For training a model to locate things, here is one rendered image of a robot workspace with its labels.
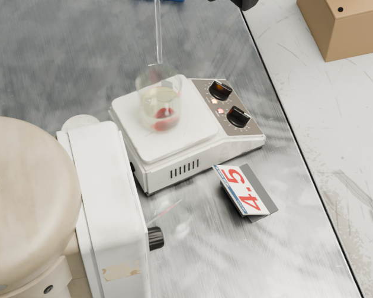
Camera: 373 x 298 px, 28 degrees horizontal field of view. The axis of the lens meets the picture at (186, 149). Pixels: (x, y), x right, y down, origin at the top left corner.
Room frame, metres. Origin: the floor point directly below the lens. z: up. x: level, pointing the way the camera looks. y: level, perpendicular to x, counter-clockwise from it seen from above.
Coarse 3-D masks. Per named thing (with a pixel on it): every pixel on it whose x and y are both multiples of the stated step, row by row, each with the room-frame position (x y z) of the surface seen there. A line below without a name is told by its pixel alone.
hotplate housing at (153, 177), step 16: (112, 112) 0.65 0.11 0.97; (128, 144) 0.59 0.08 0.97; (208, 144) 0.59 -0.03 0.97; (224, 144) 0.60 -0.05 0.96; (240, 144) 0.61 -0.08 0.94; (256, 144) 0.62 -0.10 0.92; (128, 160) 0.59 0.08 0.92; (160, 160) 0.56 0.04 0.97; (176, 160) 0.57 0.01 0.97; (192, 160) 0.57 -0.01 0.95; (208, 160) 0.59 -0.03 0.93; (224, 160) 0.60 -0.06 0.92; (144, 176) 0.55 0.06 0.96; (160, 176) 0.55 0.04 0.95; (176, 176) 0.56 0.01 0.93; (192, 176) 0.58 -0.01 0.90; (144, 192) 0.54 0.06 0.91
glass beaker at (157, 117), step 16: (160, 64) 0.65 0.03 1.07; (144, 80) 0.64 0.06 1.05; (160, 80) 0.65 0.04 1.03; (176, 80) 0.64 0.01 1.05; (144, 96) 0.60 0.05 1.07; (176, 96) 0.61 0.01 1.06; (144, 112) 0.60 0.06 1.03; (160, 112) 0.59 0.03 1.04; (176, 112) 0.60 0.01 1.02; (160, 128) 0.59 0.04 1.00
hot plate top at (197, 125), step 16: (128, 96) 0.66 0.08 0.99; (192, 96) 0.66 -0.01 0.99; (128, 112) 0.63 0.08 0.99; (192, 112) 0.63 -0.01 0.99; (208, 112) 0.63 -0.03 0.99; (128, 128) 0.60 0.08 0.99; (144, 128) 0.60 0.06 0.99; (176, 128) 0.60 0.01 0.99; (192, 128) 0.60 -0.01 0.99; (208, 128) 0.60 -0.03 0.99; (144, 144) 0.58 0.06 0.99; (160, 144) 0.58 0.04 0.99; (176, 144) 0.58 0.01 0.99; (192, 144) 0.58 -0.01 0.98; (144, 160) 0.55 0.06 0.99
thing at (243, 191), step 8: (224, 168) 0.58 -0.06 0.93; (232, 168) 0.58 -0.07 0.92; (224, 176) 0.56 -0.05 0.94; (232, 176) 0.57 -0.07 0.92; (240, 176) 0.57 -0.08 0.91; (232, 184) 0.55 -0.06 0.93; (240, 184) 0.55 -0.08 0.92; (248, 184) 0.56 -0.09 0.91; (240, 192) 0.54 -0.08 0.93; (248, 192) 0.54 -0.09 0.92; (240, 200) 0.52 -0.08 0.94; (248, 200) 0.52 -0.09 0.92; (256, 200) 0.53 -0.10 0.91; (248, 208) 0.51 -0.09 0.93; (256, 208) 0.52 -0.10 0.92
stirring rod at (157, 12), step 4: (156, 0) 0.63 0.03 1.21; (156, 4) 0.63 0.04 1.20; (156, 8) 0.63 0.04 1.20; (156, 12) 0.63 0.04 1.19; (156, 16) 0.63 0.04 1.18; (156, 20) 0.63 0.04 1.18; (156, 24) 0.63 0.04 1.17; (156, 28) 0.63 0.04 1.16; (160, 28) 0.63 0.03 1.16; (156, 32) 0.63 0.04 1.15; (160, 32) 0.63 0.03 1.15; (156, 36) 0.63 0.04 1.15; (160, 36) 0.63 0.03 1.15; (160, 40) 0.63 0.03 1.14; (160, 44) 0.63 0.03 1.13; (160, 48) 0.63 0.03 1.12; (160, 52) 0.63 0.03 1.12; (160, 56) 0.63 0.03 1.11; (160, 60) 0.63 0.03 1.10
